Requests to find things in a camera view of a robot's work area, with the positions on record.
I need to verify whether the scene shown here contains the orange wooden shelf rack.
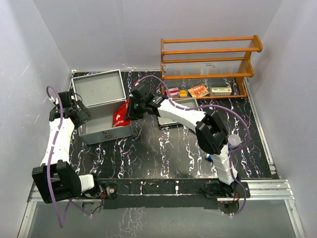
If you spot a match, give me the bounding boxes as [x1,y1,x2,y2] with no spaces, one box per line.
[160,35,263,99]

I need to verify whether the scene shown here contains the clear round container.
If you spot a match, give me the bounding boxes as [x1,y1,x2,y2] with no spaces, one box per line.
[228,134,241,149]

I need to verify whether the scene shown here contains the long white medicine box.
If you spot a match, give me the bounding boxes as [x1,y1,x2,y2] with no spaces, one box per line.
[210,87,232,96]

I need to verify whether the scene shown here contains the small yellow box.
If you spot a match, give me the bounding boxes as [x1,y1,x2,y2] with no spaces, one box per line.
[179,90,188,98]

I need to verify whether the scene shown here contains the blue white tube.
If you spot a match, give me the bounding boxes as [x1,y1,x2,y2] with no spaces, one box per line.
[206,154,213,163]

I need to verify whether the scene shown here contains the grey divided tray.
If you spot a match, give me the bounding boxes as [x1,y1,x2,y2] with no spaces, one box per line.
[158,98,198,127]

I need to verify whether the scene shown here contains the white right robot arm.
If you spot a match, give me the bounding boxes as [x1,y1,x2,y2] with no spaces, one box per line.
[125,84,239,197]

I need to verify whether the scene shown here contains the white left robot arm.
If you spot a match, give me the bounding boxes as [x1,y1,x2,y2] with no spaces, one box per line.
[32,91,102,204]

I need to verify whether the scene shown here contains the orange medicine packet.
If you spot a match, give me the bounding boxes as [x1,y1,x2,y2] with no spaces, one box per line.
[188,84,209,98]

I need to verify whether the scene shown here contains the red first aid kit pouch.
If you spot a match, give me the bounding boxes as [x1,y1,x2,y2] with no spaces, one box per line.
[112,99,131,128]

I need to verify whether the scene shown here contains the grey medicine case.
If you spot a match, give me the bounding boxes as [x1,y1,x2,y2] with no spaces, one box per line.
[71,69,133,145]

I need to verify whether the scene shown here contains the red white medicine box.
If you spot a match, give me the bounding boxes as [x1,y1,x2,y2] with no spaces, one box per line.
[164,87,180,98]

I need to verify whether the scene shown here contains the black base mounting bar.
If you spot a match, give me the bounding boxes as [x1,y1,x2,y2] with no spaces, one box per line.
[100,178,251,210]

